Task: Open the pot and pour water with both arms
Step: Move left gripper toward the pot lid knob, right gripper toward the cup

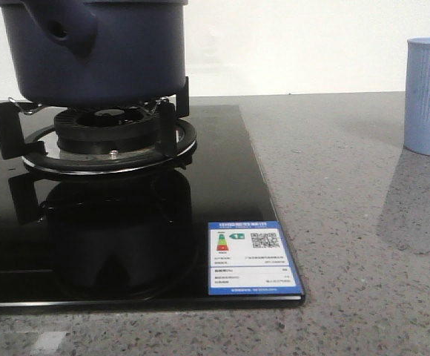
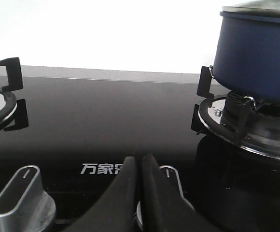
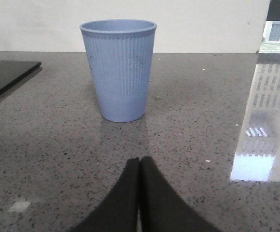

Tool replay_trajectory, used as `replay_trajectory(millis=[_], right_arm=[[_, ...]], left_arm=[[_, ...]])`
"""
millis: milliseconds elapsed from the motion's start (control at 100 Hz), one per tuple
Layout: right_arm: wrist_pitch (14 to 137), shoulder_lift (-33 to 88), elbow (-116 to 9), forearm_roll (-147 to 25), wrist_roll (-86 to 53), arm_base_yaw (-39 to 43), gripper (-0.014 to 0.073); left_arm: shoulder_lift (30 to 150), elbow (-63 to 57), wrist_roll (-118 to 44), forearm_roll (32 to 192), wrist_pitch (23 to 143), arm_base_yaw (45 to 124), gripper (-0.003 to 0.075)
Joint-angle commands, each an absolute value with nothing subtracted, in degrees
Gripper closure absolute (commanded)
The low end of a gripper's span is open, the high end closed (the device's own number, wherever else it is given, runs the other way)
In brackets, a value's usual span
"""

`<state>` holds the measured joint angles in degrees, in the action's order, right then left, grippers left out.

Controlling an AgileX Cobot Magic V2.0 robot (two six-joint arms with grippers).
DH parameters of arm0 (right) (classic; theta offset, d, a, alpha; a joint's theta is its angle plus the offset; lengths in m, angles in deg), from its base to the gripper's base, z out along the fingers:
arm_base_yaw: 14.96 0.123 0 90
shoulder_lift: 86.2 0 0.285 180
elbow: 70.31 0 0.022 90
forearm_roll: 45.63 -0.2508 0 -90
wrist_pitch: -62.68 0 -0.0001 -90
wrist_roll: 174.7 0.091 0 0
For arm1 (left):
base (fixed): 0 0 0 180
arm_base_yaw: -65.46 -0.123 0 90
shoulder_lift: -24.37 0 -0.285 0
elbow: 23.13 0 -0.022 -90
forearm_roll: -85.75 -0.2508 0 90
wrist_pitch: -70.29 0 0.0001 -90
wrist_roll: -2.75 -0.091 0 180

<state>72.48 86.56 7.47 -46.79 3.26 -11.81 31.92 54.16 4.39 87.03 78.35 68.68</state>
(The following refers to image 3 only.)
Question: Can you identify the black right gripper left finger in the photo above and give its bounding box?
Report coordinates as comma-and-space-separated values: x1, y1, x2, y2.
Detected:
71, 158, 140, 232

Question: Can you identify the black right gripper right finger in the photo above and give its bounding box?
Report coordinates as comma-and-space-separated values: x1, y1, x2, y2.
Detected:
140, 157, 219, 232

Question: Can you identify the blue ribbed plastic cup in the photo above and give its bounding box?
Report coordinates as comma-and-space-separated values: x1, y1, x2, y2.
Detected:
80, 19, 157, 122

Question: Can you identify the black glass gas stove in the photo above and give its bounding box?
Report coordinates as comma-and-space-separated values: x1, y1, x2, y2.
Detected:
0, 60, 42, 102

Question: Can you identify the window with dark frame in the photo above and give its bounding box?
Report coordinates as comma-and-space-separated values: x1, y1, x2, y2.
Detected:
259, 0, 280, 54

